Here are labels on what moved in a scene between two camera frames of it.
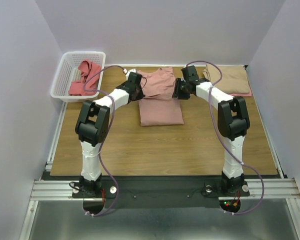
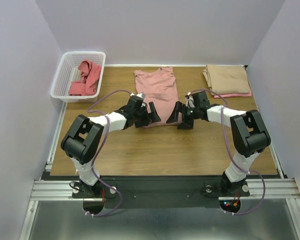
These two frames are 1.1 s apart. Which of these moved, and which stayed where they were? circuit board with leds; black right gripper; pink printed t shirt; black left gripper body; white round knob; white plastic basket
Moved: black left gripper body; black right gripper
Stayed: circuit board with leds; white plastic basket; pink printed t shirt; white round knob
